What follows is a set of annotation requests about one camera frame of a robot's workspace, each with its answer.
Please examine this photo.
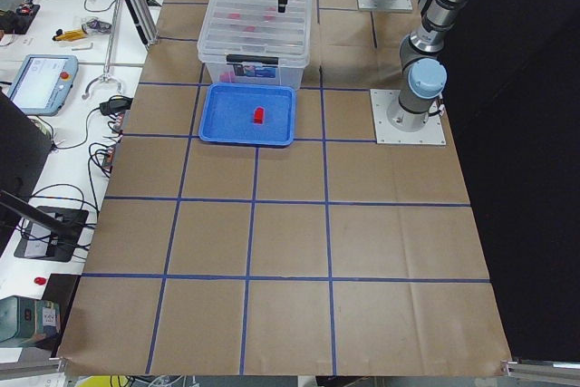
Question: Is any clear ribbed box lid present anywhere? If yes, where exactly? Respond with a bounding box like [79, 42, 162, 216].
[197, 0, 316, 68]

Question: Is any clear plastic storage box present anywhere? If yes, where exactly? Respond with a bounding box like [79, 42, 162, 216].
[197, 0, 316, 91]

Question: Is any blue plastic tray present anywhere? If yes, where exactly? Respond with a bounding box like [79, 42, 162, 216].
[198, 82, 296, 147]

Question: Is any reacher grabber tool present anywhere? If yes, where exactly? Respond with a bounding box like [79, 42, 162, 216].
[82, 0, 122, 100]

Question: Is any black power adapter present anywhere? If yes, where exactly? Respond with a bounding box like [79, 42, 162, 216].
[99, 95, 133, 116]

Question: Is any teach pendant tablet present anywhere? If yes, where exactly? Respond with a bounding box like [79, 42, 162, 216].
[8, 54, 79, 116]

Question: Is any black monitor stand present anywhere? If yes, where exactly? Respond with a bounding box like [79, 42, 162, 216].
[1, 95, 89, 262]

